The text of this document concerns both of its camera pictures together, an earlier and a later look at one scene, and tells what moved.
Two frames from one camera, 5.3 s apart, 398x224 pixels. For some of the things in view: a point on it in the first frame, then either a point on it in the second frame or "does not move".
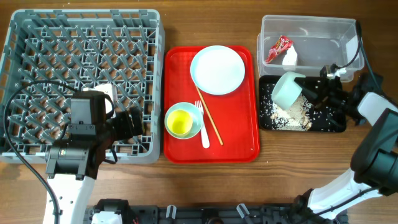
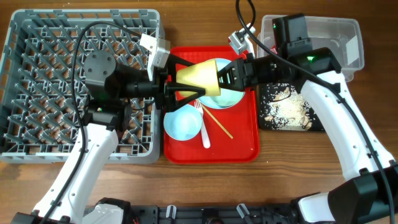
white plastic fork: (205, 138) does not move
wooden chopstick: (215, 130) → (216, 120)
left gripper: (128, 131) → (165, 92)
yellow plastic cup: (179, 122) → (205, 75)
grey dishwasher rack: (50, 53) does not move
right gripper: (319, 85) → (245, 74)
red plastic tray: (235, 114) does not move
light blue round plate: (217, 70) → (227, 98)
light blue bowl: (196, 118) does not move
